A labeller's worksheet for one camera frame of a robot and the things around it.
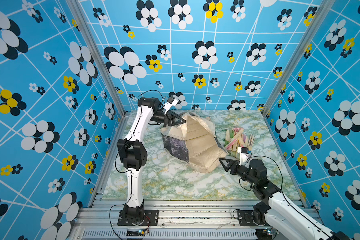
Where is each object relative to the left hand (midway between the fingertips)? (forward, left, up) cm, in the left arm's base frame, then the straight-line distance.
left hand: (185, 121), depth 75 cm
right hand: (-13, -22, -17) cm, 30 cm away
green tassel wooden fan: (+7, -33, -26) cm, 42 cm away
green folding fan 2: (+14, -34, -28) cm, 46 cm away
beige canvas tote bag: (+7, -6, -28) cm, 30 cm away
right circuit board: (-44, -37, -30) cm, 65 cm away
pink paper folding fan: (+14, -37, -26) cm, 48 cm away
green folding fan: (+13, -31, -29) cm, 45 cm away
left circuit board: (-44, +24, -32) cm, 59 cm away
